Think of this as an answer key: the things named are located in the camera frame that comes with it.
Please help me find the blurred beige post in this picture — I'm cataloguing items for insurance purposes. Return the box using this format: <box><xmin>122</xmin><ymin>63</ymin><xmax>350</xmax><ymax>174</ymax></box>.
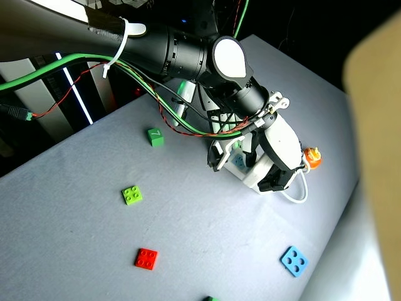
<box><xmin>343</xmin><ymin>9</ymin><xmax>401</xmax><ymax>301</ymax></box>

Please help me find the white power strip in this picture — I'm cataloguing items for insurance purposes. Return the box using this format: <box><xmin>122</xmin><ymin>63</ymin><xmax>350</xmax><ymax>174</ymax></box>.
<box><xmin>222</xmin><ymin>140</ymin><xmax>283</xmax><ymax>196</ymax></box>

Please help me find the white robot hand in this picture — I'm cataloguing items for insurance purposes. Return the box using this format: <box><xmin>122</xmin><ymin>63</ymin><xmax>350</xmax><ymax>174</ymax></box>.
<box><xmin>207</xmin><ymin>115</ymin><xmax>304</xmax><ymax>194</ymax></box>
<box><xmin>170</xmin><ymin>80</ymin><xmax>244</xmax><ymax>139</ymax></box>

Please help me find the grey table cloth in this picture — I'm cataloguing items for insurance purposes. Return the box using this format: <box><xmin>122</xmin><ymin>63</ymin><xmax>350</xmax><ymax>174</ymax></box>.
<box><xmin>0</xmin><ymin>33</ymin><xmax>360</xmax><ymax>301</ymax></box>

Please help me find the red-black twisted wire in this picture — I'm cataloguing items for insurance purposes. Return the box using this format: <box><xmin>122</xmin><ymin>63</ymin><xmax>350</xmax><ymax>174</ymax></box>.
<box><xmin>31</xmin><ymin>61</ymin><xmax>251</xmax><ymax>138</ymax></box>
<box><xmin>231</xmin><ymin>0</ymin><xmax>242</xmax><ymax>34</ymax></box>

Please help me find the white charger block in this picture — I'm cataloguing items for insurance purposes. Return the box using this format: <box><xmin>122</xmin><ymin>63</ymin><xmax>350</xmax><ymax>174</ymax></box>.
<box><xmin>242</xmin><ymin>153</ymin><xmax>278</xmax><ymax>191</ymax></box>

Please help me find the green cable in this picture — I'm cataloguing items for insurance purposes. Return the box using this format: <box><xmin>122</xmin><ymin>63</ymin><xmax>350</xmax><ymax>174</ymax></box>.
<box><xmin>233</xmin><ymin>0</ymin><xmax>251</xmax><ymax>38</ymax></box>
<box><xmin>0</xmin><ymin>53</ymin><xmax>248</xmax><ymax>139</ymax></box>

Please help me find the red toy brick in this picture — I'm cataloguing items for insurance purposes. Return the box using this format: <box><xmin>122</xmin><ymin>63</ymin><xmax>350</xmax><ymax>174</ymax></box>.
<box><xmin>134</xmin><ymin>247</ymin><xmax>159</xmax><ymax>271</ymax></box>

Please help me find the large green toy brick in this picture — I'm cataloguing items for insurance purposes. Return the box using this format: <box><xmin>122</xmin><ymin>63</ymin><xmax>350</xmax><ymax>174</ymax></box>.
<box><xmin>121</xmin><ymin>185</ymin><xmax>143</xmax><ymax>206</ymax></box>

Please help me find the black connector with green terminal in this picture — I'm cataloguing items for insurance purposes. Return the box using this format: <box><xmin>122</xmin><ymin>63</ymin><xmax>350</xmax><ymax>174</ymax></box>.
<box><xmin>0</xmin><ymin>104</ymin><xmax>34</xmax><ymax>122</ymax></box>

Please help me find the white LED light strip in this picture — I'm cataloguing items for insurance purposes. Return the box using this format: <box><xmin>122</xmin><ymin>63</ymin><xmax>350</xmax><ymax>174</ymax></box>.
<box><xmin>55</xmin><ymin>51</ymin><xmax>94</xmax><ymax>125</ymax></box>

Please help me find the black cable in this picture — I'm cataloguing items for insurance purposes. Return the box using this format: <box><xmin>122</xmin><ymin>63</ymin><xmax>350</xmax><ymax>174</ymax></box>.
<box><xmin>0</xmin><ymin>58</ymin><xmax>261</xmax><ymax>139</ymax></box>

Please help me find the green number cube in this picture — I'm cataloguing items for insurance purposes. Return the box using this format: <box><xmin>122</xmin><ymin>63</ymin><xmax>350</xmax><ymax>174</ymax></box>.
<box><xmin>145</xmin><ymin>127</ymin><xmax>165</xmax><ymax>148</ymax></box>

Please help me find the white cabinet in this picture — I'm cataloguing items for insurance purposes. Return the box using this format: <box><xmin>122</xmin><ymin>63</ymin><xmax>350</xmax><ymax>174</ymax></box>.
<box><xmin>0</xmin><ymin>51</ymin><xmax>117</xmax><ymax>144</ymax></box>

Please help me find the white zip tie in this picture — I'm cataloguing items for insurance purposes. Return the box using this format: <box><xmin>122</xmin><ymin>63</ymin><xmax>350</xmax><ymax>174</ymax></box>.
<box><xmin>102</xmin><ymin>18</ymin><xmax>147</xmax><ymax>79</ymax></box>

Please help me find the blue four-hole foam block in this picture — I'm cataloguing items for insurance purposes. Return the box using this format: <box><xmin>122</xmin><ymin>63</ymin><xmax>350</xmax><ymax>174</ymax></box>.
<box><xmin>279</xmin><ymin>245</ymin><xmax>310</xmax><ymax>278</ymax></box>

